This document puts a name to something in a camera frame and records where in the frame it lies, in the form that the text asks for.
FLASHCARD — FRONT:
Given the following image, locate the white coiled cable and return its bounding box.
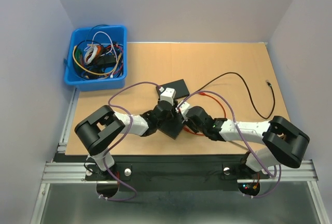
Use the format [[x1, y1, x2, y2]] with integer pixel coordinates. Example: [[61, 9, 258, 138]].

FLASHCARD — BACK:
[[83, 31, 115, 65]]

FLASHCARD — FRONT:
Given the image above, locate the black network switch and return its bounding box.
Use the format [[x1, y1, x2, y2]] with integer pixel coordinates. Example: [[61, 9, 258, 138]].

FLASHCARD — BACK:
[[156, 79, 190, 100], [158, 114, 185, 139]]

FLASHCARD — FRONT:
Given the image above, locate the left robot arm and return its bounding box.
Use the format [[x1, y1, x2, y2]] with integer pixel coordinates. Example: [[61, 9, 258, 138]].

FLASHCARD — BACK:
[[74, 100, 178, 179]]

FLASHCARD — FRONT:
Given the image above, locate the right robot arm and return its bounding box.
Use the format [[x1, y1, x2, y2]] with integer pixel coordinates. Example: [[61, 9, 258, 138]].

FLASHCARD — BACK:
[[179, 106, 310, 177]]

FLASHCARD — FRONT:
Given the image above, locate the yellow cable in bin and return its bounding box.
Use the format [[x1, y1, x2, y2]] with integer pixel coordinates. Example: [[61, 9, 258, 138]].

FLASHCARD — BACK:
[[72, 46, 125, 79]]

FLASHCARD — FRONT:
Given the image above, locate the black ethernet cable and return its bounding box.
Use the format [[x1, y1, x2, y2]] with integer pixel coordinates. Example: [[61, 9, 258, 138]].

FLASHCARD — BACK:
[[196, 72, 275, 120]]

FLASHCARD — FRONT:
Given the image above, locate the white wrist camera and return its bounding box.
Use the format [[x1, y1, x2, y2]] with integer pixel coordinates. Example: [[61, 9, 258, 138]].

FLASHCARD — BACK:
[[159, 88, 176, 105], [176, 102, 191, 118]]

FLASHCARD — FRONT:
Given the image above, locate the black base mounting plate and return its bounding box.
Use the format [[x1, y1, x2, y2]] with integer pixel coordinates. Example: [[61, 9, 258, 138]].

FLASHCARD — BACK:
[[82, 153, 270, 192]]

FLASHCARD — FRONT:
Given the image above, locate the black adapter in bin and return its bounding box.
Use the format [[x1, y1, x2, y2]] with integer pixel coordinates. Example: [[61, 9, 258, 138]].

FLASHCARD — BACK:
[[92, 54, 117, 67]]

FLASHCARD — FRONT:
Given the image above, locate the red ethernet cable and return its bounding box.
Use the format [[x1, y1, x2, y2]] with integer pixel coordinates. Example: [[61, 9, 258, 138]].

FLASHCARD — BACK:
[[183, 92, 226, 136]]

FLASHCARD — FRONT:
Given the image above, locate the aluminium frame rail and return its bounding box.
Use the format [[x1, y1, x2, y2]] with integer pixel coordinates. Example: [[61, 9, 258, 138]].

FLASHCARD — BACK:
[[41, 161, 318, 184]]

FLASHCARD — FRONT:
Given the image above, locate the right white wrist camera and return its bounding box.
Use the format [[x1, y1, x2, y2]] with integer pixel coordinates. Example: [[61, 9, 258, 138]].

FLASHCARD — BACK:
[[176, 102, 191, 118]]

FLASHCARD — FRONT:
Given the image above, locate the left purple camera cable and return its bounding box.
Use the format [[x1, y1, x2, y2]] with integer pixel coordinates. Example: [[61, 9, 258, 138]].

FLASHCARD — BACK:
[[108, 81, 137, 202]]

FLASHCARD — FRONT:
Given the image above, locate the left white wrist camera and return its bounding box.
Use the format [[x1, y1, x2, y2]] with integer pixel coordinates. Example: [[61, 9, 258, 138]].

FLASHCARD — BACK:
[[159, 88, 176, 105]]

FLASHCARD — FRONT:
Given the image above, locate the blue plastic bin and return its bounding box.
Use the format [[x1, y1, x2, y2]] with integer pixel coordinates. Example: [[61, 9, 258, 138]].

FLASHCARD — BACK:
[[64, 25, 128, 91]]

